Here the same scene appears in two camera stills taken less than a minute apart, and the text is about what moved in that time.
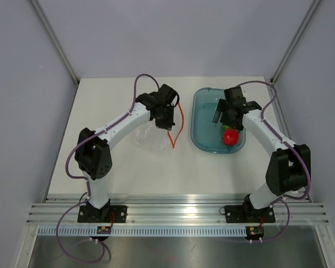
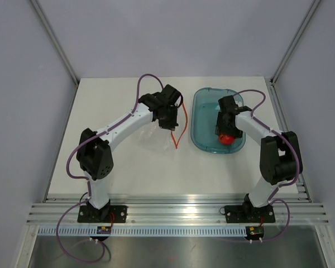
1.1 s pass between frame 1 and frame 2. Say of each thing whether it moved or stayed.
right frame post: stayed
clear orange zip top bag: moved
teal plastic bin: stayed
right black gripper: moved
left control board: stayed
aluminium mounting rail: stayed
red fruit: moved
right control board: stayed
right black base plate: stayed
